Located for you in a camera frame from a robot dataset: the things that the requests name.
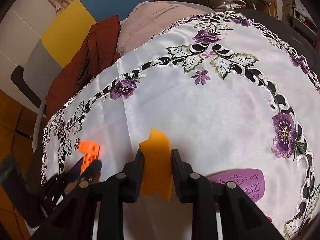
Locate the purple oval embossed toy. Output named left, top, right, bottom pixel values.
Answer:
left=209, top=168, right=265, bottom=202

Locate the orange holed toy block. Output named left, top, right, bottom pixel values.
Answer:
left=78, top=141, right=100, bottom=174

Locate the yellow-orange curved foam block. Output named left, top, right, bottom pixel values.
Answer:
left=139, top=129, right=172, bottom=202

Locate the wooden wardrobe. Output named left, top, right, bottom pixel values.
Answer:
left=1, top=91, right=42, bottom=239

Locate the black rolled mat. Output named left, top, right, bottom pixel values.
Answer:
left=10, top=65, right=42, bottom=109

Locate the white floral embroidered tablecloth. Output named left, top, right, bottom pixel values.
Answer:
left=41, top=12, right=319, bottom=239

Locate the rust red blanket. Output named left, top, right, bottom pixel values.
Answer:
left=46, top=15, right=121, bottom=120

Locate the grey yellow blue headboard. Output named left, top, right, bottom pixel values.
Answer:
left=23, top=0, right=152, bottom=101

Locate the pink quilted cushion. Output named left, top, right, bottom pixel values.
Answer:
left=117, top=1, right=214, bottom=55

